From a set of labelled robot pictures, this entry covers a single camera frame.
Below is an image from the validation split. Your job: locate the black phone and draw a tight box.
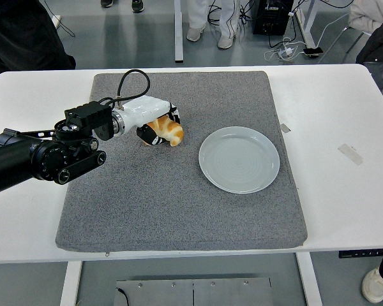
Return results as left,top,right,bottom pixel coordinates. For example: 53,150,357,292
303,47,324,59

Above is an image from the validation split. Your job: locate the white desk leg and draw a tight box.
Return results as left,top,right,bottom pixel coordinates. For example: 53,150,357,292
294,0,319,48
173,0,184,63

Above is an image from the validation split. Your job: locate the person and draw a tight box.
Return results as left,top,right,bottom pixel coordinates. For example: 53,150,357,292
186,0,241,50
0,0,77,84
361,254,383,304
100,0,145,13
348,0,383,93

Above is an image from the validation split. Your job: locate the black computer case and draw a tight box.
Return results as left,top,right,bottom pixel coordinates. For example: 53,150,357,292
252,0,294,36

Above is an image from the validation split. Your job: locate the grey fabric mat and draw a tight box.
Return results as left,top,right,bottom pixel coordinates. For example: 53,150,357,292
55,70,308,253

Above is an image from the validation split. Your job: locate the white charger with cable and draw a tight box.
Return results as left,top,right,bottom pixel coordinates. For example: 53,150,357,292
263,36,304,64

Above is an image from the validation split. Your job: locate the black table control panel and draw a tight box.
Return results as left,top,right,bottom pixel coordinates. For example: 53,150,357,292
338,247,383,259

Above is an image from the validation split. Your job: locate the grey round plate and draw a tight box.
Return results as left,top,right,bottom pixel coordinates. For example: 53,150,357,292
198,126,281,194

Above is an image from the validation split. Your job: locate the golden croissant bread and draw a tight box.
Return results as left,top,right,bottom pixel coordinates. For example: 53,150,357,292
146,116,184,147

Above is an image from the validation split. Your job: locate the large grey tape strip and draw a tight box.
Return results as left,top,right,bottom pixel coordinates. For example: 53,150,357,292
337,143,364,166

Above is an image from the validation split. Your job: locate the white table leg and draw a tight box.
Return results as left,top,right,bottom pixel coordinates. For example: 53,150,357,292
296,253,323,306
59,261,83,306

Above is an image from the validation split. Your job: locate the thin black cable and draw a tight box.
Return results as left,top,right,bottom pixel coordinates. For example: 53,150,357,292
116,288,131,306

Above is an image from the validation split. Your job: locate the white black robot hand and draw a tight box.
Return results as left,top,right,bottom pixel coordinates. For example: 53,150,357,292
118,94,181,147

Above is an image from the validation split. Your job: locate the grey metal plate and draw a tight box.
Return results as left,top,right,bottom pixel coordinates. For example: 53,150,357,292
116,277,273,306

